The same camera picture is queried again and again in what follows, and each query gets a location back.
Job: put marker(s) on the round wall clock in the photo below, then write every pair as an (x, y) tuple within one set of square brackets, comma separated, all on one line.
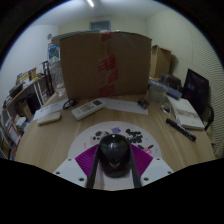
[(49, 36)]

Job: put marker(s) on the large brown cardboard box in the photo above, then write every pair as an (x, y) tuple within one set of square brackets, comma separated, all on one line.
[(83, 66)]

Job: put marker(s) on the grey window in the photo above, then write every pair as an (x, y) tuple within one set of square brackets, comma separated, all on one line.
[(100, 25)]

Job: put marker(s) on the blue book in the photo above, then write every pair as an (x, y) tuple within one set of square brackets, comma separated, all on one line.
[(166, 88)]

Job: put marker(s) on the round white printed mouse pad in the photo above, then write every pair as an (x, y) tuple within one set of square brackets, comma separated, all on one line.
[(100, 128)]

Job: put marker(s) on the black marker pen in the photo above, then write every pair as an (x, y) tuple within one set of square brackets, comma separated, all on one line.
[(181, 129)]

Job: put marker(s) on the ceiling tube light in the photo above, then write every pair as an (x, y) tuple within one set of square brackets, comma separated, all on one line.
[(90, 3)]

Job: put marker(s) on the black computer mouse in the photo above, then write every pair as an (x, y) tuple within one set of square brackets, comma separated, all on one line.
[(114, 155)]

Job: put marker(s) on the clear plastic container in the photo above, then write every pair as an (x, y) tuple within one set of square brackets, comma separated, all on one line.
[(156, 92)]

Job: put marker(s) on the small black clip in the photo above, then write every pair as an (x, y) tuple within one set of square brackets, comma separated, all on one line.
[(143, 103)]

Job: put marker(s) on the white open book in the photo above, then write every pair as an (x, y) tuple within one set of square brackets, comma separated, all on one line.
[(186, 113)]

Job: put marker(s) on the small flat white box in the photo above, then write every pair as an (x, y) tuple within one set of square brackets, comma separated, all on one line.
[(49, 118)]

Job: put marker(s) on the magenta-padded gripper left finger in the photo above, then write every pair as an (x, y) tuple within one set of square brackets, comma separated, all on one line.
[(85, 163)]

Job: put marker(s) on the white remote control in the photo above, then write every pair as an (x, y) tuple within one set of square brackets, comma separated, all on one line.
[(88, 108)]

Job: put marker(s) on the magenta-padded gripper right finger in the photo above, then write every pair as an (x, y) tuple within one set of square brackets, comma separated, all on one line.
[(143, 161)]

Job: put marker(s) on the black office chair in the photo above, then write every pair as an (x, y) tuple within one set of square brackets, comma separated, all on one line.
[(196, 88)]

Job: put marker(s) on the tall brown cardboard box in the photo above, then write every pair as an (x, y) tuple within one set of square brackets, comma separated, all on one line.
[(160, 61)]

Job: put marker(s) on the shelf unit with books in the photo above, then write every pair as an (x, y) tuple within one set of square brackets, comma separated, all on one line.
[(16, 106)]

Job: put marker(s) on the white paper sheet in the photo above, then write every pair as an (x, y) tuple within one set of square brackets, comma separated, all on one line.
[(50, 108), (128, 106)]

